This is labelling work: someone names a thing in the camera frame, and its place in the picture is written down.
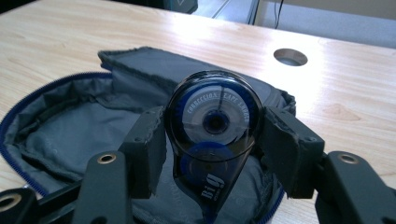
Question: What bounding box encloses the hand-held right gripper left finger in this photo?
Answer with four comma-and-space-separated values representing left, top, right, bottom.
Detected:
119, 105, 168, 200

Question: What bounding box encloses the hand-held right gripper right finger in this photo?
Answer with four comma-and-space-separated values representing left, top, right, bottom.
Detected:
259, 105, 326, 200

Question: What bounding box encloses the dark grey pencil case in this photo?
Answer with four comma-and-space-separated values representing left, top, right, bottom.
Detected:
0, 46, 297, 224

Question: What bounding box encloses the blue black correction tape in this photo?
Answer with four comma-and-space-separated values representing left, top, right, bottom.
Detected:
163, 69, 265, 224

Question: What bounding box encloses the black cabinet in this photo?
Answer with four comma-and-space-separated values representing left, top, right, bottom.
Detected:
114, 0, 199, 15

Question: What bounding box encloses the black hanging cable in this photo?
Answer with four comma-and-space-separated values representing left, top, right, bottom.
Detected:
273, 0, 285, 31

